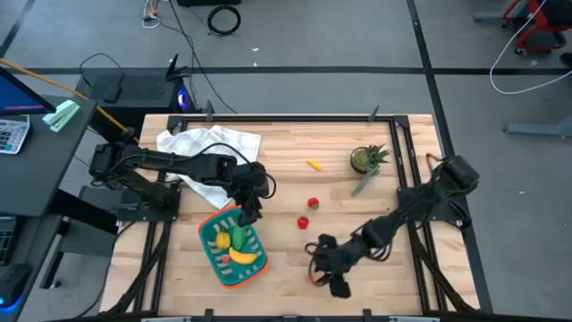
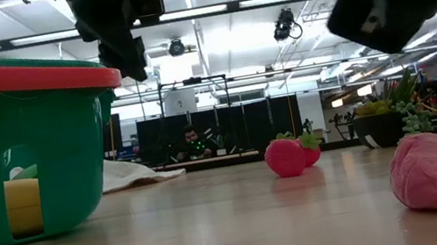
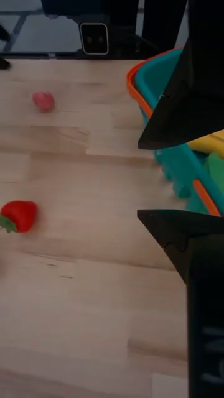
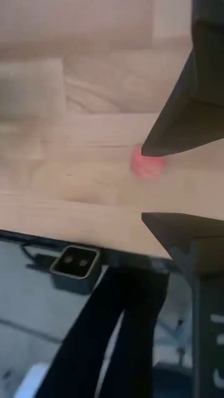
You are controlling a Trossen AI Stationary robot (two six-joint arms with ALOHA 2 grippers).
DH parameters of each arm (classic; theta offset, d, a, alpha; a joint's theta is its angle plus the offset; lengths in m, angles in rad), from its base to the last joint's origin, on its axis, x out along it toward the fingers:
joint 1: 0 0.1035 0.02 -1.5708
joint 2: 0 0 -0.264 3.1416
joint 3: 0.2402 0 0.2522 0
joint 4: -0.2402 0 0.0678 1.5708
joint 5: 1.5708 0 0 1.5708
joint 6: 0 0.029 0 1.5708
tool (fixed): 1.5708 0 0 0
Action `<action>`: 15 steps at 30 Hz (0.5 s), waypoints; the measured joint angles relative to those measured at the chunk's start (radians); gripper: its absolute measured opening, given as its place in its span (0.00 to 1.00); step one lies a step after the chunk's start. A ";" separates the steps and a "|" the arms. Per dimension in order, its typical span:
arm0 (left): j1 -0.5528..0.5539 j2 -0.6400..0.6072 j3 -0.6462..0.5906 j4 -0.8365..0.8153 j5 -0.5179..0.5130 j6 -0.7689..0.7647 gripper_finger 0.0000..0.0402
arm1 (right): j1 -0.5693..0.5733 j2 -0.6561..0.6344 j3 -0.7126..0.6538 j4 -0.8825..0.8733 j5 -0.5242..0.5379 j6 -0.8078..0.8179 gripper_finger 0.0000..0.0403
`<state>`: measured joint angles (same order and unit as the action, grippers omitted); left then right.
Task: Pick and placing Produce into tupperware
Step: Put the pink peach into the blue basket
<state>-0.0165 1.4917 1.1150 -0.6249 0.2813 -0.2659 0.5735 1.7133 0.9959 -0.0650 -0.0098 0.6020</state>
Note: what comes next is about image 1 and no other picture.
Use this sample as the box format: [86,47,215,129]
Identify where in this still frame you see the grey desk calculator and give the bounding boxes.
[0,114,31,156]

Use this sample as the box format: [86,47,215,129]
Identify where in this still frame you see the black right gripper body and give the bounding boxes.
[306,233,359,287]

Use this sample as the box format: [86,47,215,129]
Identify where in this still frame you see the long black floor cable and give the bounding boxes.
[168,0,238,115]

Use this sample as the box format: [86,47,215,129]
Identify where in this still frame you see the grey desk foot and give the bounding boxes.
[503,114,572,139]

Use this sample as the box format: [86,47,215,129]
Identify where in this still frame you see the mint green stapler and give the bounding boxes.
[42,99,81,133]

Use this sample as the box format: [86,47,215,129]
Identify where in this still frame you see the black aluminium table frame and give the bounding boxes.
[105,103,492,322]

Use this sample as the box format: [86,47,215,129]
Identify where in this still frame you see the white cable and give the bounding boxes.
[489,0,572,96]

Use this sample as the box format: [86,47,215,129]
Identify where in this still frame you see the black computer tower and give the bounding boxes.
[74,53,194,140]

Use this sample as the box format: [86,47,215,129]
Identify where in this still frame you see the small black device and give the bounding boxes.
[103,84,122,104]

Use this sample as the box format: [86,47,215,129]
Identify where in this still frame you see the white grey checked cloth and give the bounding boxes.
[156,124,263,210]

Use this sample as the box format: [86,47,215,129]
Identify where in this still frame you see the black keyboard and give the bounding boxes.
[0,216,19,265]

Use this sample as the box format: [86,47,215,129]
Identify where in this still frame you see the computer monitor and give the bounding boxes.
[0,66,57,116]

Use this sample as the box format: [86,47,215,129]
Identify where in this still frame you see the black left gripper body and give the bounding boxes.
[229,160,276,210]

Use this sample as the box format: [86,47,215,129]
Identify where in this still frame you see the coiled black cable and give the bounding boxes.
[206,4,242,37]

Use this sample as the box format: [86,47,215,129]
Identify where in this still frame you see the yellow toy banana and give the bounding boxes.
[228,246,259,266]

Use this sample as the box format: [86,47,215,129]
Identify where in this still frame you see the green toy vegetable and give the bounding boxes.
[230,225,249,251]

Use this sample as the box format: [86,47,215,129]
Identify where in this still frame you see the green basket with orange rim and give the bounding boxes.
[198,204,270,290]

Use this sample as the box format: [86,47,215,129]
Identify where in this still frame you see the succulent plant in black pot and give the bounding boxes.
[349,143,393,198]

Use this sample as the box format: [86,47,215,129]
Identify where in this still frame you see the black desk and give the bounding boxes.
[0,94,121,290]

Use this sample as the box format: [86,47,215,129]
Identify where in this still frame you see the yellow cable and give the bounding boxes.
[0,57,135,140]

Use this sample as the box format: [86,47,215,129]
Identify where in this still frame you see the black computer mouse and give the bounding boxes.
[0,262,33,309]

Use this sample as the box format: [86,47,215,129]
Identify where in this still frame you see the red black cart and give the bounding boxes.
[473,0,572,57]

